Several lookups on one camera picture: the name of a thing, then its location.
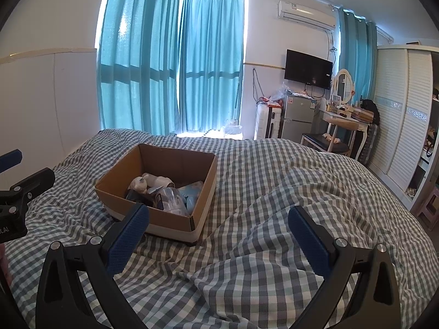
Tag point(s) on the blue tissue pack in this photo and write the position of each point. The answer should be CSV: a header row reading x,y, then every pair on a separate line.
x,y
190,194

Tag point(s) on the white cylindrical appliance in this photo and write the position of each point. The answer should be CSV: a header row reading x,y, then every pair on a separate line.
x,y
148,184

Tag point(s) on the black round mirror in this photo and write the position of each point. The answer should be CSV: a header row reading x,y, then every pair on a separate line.
x,y
145,199

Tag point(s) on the black wall television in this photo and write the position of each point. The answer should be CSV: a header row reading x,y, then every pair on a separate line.
x,y
307,69

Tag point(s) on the white wall air conditioner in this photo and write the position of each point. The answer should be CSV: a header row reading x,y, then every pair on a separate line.
x,y
306,15

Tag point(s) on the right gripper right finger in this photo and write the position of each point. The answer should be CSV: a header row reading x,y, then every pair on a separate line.
x,y
375,299

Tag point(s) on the clear bottle blue label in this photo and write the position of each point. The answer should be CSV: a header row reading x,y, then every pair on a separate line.
x,y
169,200

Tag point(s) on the teal window curtains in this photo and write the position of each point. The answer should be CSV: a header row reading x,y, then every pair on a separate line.
x,y
170,66

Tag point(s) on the grey checked bed quilt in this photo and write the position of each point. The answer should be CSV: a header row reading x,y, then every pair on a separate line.
x,y
247,270

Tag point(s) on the black padded stool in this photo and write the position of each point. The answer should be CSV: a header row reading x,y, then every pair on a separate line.
x,y
322,144

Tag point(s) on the white louvred wardrobe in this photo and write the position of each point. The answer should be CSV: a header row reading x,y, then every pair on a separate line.
x,y
406,77

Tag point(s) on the white suitcase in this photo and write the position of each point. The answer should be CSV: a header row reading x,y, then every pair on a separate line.
x,y
267,122

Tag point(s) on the silver small fridge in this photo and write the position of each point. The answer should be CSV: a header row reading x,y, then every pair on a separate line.
x,y
297,117

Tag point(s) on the teal side curtain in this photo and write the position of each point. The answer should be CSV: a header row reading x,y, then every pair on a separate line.
x,y
358,42

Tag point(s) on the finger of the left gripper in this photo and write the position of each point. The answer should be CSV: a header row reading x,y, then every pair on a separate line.
x,y
10,160
14,202

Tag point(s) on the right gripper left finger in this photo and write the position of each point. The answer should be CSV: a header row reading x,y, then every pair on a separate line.
x,y
61,301

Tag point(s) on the oval vanity mirror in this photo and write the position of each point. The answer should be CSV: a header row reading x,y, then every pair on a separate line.
x,y
343,87

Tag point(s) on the brown cardboard box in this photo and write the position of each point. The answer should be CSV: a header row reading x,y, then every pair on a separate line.
x,y
176,185

